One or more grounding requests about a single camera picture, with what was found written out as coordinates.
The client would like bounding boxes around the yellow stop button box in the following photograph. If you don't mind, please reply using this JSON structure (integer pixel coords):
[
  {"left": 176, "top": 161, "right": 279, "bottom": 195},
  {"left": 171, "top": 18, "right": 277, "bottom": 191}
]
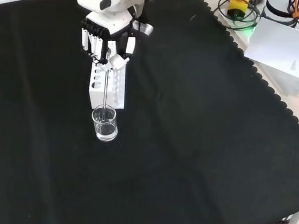
[{"left": 227, "top": 0, "right": 249, "bottom": 20}]

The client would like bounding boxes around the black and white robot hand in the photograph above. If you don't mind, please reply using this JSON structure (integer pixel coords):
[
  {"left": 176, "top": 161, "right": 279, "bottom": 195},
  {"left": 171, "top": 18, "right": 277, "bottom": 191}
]
[{"left": 75, "top": 0, "right": 157, "bottom": 78}]

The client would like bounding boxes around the clear glass beaker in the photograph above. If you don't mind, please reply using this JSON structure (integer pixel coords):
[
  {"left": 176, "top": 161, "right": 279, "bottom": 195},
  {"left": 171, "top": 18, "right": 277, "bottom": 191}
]
[{"left": 88, "top": 103, "right": 122, "bottom": 144}]

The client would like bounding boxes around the black bench cloth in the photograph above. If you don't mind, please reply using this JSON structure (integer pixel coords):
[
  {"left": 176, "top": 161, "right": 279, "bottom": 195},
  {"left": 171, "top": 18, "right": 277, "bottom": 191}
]
[{"left": 0, "top": 0, "right": 299, "bottom": 224}]

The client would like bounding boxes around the white test tube rack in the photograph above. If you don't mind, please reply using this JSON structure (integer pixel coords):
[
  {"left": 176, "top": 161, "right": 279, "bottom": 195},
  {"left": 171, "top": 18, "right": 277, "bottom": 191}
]
[{"left": 86, "top": 39, "right": 133, "bottom": 113}]

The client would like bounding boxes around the clear glass rod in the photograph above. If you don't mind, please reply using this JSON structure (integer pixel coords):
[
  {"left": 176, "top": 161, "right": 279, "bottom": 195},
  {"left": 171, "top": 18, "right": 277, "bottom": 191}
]
[{"left": 99, "top": 68, "right": 113, "bottom": 123}]

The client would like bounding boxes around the black coiled cable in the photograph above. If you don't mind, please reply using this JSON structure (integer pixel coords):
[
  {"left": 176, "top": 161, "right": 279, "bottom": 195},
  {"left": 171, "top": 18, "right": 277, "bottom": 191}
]
[{"left": 214, "top": 0, "right": 264, "bottom": 33}]

